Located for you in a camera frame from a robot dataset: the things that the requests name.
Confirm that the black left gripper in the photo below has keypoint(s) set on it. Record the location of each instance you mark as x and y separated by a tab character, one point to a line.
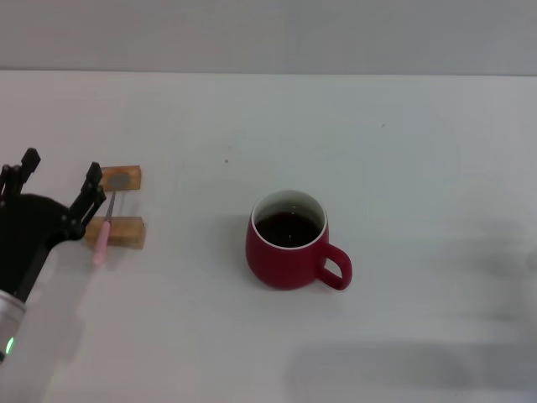
25	239

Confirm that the red ceramic cup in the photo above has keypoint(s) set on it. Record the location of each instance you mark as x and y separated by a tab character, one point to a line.
277	268

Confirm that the wooden block with orange stain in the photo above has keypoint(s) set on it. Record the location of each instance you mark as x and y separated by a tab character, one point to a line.
132	180

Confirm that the plain wooden block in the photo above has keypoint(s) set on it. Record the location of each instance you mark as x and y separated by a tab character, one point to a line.
126	231

